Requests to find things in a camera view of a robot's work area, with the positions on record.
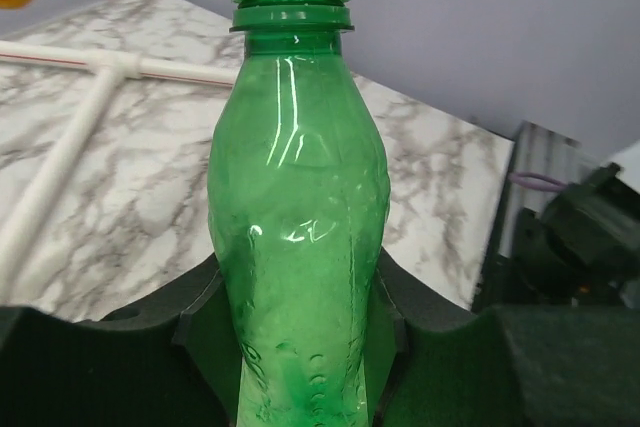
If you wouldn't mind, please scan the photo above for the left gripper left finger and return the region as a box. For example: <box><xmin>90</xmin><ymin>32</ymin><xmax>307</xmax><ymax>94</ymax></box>
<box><xmin>1</xmin><ymin>256</ymin><xmax>240</xmax><ymax>426</ymax></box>

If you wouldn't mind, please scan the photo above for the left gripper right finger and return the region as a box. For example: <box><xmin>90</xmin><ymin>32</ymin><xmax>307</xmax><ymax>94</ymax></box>
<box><xmin>369</xmin><ymin>253</ymin><xmax>639</xmax><ymax>426</ymax></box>

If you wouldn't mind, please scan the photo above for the green plastic bottle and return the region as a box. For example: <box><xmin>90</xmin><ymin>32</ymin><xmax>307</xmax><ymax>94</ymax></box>
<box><xmin>207</xmin><ymin>0</ymin><xmax>390</xmax><ymax>426</ymax></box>

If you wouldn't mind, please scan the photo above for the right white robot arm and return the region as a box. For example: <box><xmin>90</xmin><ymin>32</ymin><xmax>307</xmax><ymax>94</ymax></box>
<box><xmin>510</xmin><ymin>144</ymin><xmax>639</xmax><ymax>307</ymax></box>

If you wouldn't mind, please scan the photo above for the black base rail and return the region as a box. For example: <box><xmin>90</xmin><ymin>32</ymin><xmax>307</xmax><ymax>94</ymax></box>
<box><xmin>470</xmin><ymin>121</ymin><xmax>597</xmax><ymax>313</ymax></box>

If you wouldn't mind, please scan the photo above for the white PVC pipe frame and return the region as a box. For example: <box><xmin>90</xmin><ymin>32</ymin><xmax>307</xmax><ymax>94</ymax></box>
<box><xmin>1</xmin><ymin>41</ymin><xmax>238</xmax><ymax>288</ymax></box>

